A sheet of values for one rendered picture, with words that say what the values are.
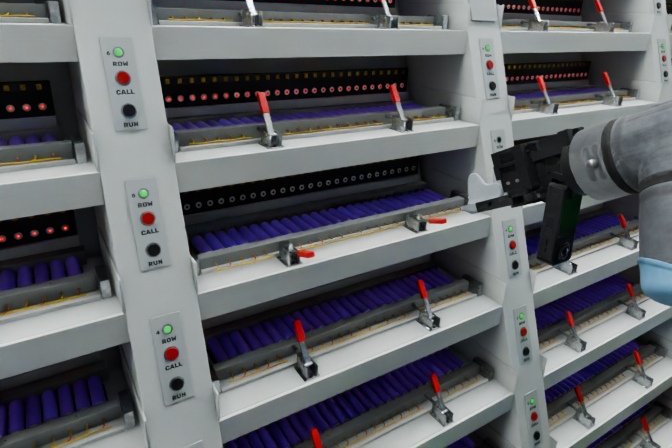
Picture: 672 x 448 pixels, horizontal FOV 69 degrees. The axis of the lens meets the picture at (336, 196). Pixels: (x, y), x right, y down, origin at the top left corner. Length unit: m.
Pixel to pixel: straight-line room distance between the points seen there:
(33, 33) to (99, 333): 0.38
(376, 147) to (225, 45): 0.30
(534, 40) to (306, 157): 0.64
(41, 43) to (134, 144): 0.16
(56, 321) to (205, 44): 0.42
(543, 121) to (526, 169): 0.51
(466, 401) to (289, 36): 0.78
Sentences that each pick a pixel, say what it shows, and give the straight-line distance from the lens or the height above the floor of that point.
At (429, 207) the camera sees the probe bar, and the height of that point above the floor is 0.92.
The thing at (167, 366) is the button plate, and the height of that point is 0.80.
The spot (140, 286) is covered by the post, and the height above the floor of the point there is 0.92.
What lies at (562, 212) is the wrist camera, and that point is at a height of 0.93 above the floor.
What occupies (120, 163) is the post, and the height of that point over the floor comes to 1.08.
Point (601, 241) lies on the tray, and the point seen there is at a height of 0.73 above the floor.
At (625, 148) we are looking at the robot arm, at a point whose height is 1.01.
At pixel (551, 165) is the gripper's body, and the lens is 0.70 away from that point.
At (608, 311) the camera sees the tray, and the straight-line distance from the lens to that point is 1.54.
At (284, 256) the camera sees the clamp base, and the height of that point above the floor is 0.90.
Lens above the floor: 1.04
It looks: 4 degrees down
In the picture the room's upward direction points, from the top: 9 degrees counter-clockwise
